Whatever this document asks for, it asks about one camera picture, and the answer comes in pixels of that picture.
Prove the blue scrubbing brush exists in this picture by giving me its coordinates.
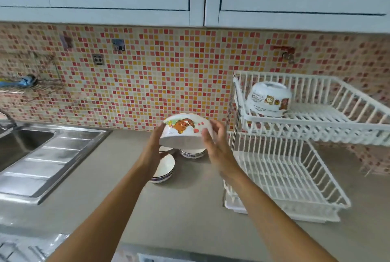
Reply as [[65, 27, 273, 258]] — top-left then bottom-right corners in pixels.
[[0, 74, 39, 89]]

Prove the person's right forearm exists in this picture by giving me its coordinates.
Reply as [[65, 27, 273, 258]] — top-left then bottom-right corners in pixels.
[[220, 167, 337, 262]]

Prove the white bowl with bear stickers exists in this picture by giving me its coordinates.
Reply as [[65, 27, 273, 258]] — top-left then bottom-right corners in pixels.
[[245, 81, 293, 118]]

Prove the chrome faucet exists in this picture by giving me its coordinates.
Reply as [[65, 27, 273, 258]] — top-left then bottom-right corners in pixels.
[[0, 110, 18, 133]]

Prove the white box with pink edge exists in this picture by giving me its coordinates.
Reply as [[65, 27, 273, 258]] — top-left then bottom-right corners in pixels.
[[117, 243, 220, 262]]

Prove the white drip tray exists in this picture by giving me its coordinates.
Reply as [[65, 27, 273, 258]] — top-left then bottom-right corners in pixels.
[[224, 193, 341, 223]]

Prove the white bowl with bear print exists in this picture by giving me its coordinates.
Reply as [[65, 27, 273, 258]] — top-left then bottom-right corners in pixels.
[[160, 113, 216, 150]]

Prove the stainless steel sink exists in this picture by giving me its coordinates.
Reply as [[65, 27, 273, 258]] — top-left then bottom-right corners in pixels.
[[0, 124, 113, 205]]

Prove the purple wall hook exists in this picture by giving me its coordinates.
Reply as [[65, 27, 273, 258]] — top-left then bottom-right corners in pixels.
[[60, 35, 74, 50]]

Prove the person's left forearm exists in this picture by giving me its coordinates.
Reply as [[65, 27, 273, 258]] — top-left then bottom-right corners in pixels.
[[46, 164, 154, 262]]

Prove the metal wire wall shelf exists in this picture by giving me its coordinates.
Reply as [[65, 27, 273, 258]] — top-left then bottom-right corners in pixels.
[[0, 51, 65, 102]]

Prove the blue wall hook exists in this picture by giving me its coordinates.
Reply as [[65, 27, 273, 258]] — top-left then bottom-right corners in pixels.
[[112, 38, 127, 53]]

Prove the clear plastic bag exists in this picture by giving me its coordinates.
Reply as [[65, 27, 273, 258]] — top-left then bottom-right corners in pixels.
[[0, 232, 71, 262]]

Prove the person's left hand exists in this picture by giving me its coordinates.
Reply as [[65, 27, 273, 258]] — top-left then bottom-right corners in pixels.
[[135, 123, 169, 181]]

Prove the red wall hook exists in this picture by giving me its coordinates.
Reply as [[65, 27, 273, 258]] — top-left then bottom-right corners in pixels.
[[272, 46, 297, 65]]

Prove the white two-tier dish rack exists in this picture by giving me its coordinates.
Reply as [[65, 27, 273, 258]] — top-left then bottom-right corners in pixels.
[[223, 71, 390, 214]]

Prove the person's right hand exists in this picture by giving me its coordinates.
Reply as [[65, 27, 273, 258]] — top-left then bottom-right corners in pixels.
[[201, 119, 242, 181]]

